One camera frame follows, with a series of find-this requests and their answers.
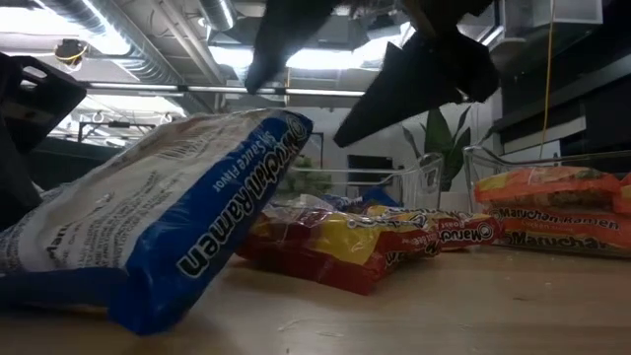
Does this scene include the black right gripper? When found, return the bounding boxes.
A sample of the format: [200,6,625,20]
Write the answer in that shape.
[332,0,499,149]

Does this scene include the blue Maruchan ramen pack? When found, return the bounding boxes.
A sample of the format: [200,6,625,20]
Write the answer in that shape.
[265,185,403,221]

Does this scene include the blue Maruchan soy sauce pack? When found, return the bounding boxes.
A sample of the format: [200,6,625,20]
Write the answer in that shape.
[0,107,315,336]

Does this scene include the green snake plant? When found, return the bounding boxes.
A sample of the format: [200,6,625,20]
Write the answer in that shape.
[401,106,472,193]

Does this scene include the long ceiling light bar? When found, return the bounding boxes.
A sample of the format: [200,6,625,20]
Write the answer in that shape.
[86,81,366,99]

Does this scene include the small leafy green plant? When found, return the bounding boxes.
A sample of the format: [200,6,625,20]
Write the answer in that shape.
[278,155,334,198]

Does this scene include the black ceiling camera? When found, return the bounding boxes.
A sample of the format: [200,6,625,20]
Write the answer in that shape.
[53,37,89,68]

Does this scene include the black metal rail frame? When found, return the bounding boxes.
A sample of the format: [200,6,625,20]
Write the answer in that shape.
[77,119,149,144]

